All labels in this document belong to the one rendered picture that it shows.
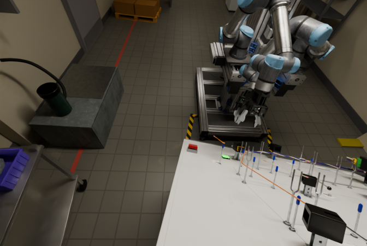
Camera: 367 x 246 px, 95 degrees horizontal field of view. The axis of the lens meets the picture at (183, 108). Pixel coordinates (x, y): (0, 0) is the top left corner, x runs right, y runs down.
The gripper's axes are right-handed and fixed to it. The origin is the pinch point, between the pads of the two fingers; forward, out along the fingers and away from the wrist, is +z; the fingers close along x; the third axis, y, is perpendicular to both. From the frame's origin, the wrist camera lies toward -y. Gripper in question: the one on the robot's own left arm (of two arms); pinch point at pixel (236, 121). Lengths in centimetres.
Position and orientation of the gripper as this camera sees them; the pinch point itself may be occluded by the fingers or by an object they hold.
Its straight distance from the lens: 109.4
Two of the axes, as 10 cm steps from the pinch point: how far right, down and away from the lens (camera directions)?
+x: 6.2, 3.8, -6.8
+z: -5.1, 8.6, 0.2
